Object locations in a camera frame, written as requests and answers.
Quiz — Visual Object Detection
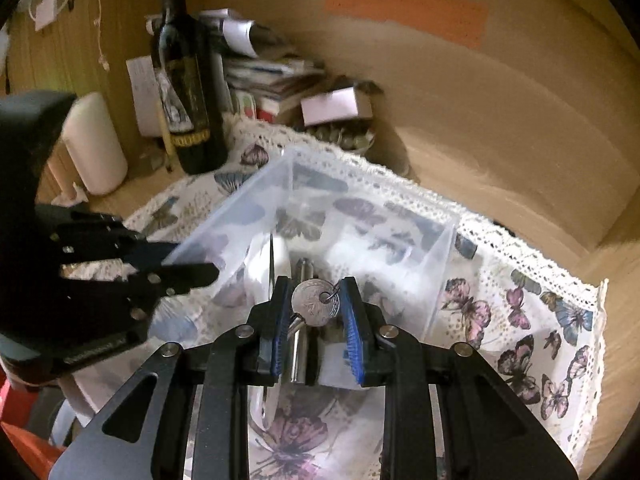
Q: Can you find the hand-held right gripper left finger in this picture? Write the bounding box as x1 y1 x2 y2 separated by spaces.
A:
47 275 292 480

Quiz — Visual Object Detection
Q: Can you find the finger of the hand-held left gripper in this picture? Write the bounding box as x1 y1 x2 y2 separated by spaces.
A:
36 204 179 267
55 262 221 368

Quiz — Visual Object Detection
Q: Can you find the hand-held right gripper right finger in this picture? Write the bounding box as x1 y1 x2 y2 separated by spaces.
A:
340 275 582 480

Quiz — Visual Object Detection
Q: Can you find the white charger plug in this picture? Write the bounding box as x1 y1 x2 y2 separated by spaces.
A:
320 337 352 387

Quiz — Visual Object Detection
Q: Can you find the clear plastic storage box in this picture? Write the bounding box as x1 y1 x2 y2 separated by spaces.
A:
164 146 459 392

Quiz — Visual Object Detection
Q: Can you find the white pillar candle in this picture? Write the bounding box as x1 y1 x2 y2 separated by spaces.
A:
62 91 129 197

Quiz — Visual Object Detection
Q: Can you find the butterfly printed lace tablecloth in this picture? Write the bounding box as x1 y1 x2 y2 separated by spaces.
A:
90 111 609 480

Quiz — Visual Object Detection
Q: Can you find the white paper sheet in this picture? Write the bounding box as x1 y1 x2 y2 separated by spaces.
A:
125 55 167 139

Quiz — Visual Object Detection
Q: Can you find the dark wine bottle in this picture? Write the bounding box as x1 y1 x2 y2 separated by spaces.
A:
151 0 229 176

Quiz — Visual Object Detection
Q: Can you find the small bowl of shells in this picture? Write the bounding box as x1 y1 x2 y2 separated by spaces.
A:
304 124 377 154

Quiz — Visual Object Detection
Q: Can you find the stack of books and magazines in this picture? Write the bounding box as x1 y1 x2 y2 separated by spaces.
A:
199 7 327 124

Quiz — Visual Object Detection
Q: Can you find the red cloth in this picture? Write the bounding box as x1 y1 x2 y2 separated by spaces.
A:
0 379 63 480

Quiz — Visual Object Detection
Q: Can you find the small white cardboard box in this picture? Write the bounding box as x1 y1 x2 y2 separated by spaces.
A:
299 86 374 127

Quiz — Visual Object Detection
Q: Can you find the orange sticky note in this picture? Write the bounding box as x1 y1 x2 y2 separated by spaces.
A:
324 0 489 51

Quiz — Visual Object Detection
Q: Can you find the hanging beaded string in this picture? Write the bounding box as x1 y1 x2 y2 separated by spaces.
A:
91 0 112 75

